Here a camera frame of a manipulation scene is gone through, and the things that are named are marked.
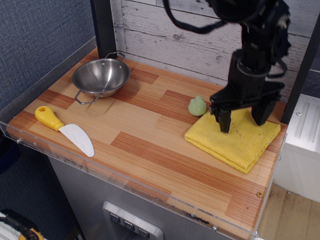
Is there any black vertical post left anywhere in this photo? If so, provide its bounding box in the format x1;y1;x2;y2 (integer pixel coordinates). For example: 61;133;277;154
90;0;117;58

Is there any white toy sink unit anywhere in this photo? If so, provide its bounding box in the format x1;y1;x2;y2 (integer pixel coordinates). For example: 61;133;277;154
273;94;320;202

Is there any yellow cloth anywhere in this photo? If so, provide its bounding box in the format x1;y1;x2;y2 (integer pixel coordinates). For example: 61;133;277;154
184;109;281;174

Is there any green plush toy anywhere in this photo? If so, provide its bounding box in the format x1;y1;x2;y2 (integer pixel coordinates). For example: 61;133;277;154
188;96;207;117

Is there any black vertical post right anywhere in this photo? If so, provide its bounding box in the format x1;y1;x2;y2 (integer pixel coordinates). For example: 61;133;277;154
281;15;320;125

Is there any clear acrylic table guard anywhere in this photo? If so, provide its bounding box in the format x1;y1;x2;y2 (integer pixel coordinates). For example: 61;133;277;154
0;36;288;240

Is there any metal bowl with handles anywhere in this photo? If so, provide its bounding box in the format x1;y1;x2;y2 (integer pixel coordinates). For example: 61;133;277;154
72;51;131;105

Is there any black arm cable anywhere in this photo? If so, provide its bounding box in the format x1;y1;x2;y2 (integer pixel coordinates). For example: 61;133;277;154
162;0;227;35

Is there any silver dispenser button panel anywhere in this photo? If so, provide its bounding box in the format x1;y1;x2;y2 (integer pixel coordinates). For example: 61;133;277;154
102;201;164;240

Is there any black vertical post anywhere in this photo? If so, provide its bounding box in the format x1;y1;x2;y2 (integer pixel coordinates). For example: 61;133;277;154
90;0;117;58
281;15;320;125

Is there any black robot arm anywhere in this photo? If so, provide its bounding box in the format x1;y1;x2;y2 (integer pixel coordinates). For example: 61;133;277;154
209;0;291;133

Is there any yellow handled white knife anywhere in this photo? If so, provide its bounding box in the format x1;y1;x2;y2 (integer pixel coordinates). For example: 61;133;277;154
34;105;95;158

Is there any yellow black object bottom left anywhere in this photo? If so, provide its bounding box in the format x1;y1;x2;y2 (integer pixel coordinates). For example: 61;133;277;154
0;215;45;240

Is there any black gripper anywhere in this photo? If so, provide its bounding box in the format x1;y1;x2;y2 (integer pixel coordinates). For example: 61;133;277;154
209;49;285;133

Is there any grey toy fridge cabinet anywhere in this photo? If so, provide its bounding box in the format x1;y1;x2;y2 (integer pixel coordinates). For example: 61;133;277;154
50;158;252;240

